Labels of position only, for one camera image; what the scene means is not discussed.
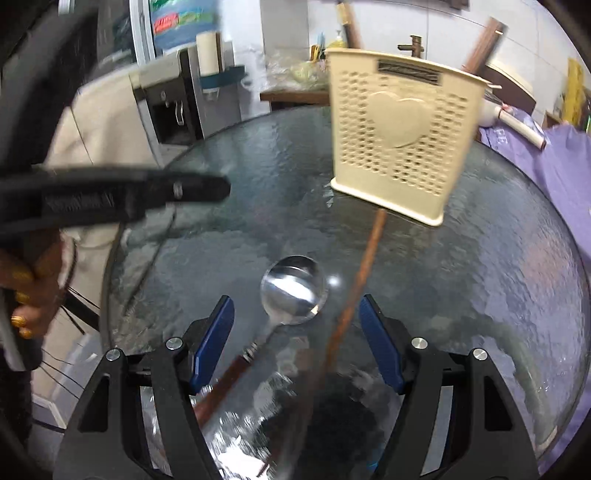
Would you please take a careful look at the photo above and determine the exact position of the water dispenser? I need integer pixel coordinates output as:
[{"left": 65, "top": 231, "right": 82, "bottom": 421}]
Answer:
[{"left": 129, "top": 46, "right": 241, "bottom": 158}]

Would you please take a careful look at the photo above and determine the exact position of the purple cloth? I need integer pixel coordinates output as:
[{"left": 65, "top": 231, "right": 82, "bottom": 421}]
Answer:
[{"left": 478, "top": 108, "right": 591, "bottom": 287}]

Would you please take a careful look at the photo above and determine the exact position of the metal spoon wooden handle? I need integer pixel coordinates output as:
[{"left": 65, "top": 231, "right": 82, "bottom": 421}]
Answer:
[{"left": 194, "top": 255, "right": 329, "bottom": 428}]

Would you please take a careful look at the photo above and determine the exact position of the yellow package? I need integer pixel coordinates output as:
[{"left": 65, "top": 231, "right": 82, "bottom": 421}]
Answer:
[{"left": 561, "top": 58, "right": 587, "bottom": 125}]

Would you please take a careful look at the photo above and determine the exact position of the wooden side table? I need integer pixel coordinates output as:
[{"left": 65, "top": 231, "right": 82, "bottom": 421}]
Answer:
[{"left": 259, "top": 89, "right": 331, "bottom": 112}]

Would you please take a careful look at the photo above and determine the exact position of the long wooden chopstick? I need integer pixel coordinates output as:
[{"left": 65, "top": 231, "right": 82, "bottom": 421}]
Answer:
[{"left": 255, "top": 210, "right": 389, "bottom": 478}]

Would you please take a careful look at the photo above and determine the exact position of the wooden utensil handle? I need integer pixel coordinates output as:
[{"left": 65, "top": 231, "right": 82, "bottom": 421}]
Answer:
[{"left": 336, "top": 2, "right": 362, "bottom": 51}]

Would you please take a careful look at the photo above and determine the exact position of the white pot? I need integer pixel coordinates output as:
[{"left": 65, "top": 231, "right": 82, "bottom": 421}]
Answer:
[{"left": 475, "top": 99, "right": 548, "bottom": 148}]

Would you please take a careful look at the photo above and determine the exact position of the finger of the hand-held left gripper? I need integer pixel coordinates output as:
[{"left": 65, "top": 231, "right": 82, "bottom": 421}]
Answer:
[{"left": 139, "top": 167, "right": 232, "bottom": 208}]

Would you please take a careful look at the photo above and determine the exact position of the clear plastic bag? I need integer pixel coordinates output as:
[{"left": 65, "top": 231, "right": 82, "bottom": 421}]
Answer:
[{"left": 265, "top": 51, "right": 331, "bottom": 90}]

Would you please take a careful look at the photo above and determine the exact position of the person's left hand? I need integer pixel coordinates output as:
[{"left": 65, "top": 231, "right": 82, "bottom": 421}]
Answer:
[{"left": 0, "top": 240, "right": 64, "bottom": 340}]

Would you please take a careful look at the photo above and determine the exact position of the dark window pane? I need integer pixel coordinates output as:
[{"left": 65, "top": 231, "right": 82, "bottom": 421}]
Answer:
[{"left": 95, "top": 0, "right": 139, "bottom": 70}]

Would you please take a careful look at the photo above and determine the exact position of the white cup dispenser teal bracket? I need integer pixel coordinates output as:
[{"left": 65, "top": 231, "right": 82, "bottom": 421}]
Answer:
[{"left": 196, "top": 31, "right": 247, "bottom": 100}]

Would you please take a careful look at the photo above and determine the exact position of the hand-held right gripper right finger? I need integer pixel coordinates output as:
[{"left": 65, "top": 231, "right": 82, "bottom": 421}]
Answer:
[{"left": 358, "top": 294, "right": 541, "bottom": 480}]

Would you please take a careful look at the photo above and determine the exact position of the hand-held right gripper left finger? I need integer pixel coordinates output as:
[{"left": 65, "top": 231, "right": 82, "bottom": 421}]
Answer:
[{"left": 53, "top": 295, "right": 236, "bottom": 480}]

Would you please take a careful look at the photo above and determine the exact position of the cream plastic utensil holder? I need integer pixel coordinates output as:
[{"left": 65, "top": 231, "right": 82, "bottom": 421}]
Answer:
[{"left": 325, "top": 47, "right": 492, "bottom": 227}]

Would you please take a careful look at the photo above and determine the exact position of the brass faucet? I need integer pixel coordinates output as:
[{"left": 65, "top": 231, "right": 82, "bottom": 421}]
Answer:
[{"left": 398, "top": 34, "right": 426, "bottom": 60}]

